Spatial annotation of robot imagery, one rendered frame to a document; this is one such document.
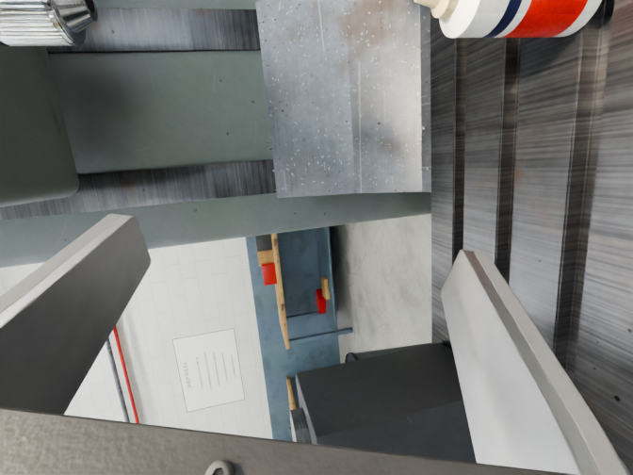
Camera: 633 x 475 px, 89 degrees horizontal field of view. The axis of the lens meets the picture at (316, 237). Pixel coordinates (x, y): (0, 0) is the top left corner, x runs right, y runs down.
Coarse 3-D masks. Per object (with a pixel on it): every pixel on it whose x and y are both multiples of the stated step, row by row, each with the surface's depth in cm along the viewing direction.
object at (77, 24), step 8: (56, 0) 17; (64, 0) 17; (72, 0) 18; (80, 0) 18; (88, 0) 19; (64, 8) 18; (72, 8) 18; (80, 8) 18; (88, 8) 18; (96, 8) 20; (64, 16) 18; (72, 16) 18; (80, 16) 18; (88, 16) 19; (96, 16) 20; (72, 24) 18; (80, 24) 19; (88, 24) 19
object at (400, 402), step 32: (416, 352) 39; (448, 352) 38; (320, 384) 34; (352, 384) 33; (384, 384) 32; (416, 384) 32; (448, 384) 31; (320, 416) 28; (352, 416) 28; (384, 416) 27; (416, 416) 27; (448, 416) 28; (352, 448) 26; (384, 448) 27; (416, 448) 28; (448, 448) 28
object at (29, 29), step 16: (0, 0) 16; (16, 0) 16; (32, 0) 17; (48, 0) 17; (0, 16) 17; (16, 16) 17; (32, 16) 17; (48, 16) 17; (0, 32) 17; (16, 32) 18; (32, 32) 18; (48, 32) 18; (64, 32) 18; (80, 32) 20
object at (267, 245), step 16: (256, 240) 393; (272, 240) 381; (320, 240) 429; (272, 256) 404; (320, 256) 442; (272, 272) 400; (320, 272) 457; (320, 288) 456; (320, 304) 444; (304, 336) 407; (320, 336) 408; (288, 384) 472
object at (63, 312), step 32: (96, 224) 9; (128, 224) 9; (64, 256) 8; (96, 256) 8; (128, 256) 10; (32, 288) 7; (64, 288) 7; (96, 288) 8; (128, 288) 10; (0, 320) 6; (32, 320) 7; (64, 320) 7; (96, 320) 9; (0, 352) 6; (32, 352) 7; (64, 352) 8; (96, 352) 9; (0, 384) 6; (32, 384) 7; (64, 384) 8
